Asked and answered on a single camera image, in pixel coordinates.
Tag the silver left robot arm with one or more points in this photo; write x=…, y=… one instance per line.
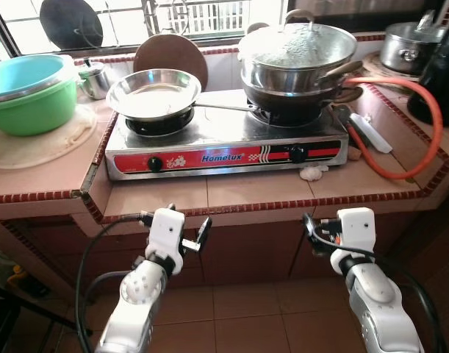
x=136, y=294

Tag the steel two-burner gas stove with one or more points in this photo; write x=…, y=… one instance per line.
x=224, y=158

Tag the shallow steel frying pan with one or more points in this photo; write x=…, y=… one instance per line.
x=154, y=92

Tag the small steel lidded cup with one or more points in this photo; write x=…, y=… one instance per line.
x=97, y=82

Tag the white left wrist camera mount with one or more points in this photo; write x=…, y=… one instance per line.
x=165, y=232

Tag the white garlic bulb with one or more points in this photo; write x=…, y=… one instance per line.
x=312, y=173

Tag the black kettle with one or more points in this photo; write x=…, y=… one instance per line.
x=437, y=81

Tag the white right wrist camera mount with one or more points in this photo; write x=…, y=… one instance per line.
x=356, y=228

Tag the white and black stove lighter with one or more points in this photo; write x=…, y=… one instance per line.
x=371, y=134

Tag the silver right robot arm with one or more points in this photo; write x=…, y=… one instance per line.
x=378, y=309

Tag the round brown wooden board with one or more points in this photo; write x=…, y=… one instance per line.
x=173, y=51

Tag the black wok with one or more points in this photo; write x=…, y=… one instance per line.
x=297, y=104

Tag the large steel pot with lid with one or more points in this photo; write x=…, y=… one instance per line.
x=297, y=48

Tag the green plastic basin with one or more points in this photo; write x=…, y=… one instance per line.
x=33, y=114

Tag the small steel pot with lid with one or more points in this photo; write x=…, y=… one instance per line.
x=404, y=48

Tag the light blue plastic basin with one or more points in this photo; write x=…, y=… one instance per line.
x=26, y=73

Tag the round black pan lid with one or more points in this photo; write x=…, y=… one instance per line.
x=70, y=22

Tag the yellow gas valve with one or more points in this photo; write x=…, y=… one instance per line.
x=18, y=276

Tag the round white mat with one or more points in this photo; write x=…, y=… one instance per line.
x=55, y=151

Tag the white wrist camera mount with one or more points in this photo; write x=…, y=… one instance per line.
x=356, y=228
x=165, y=232

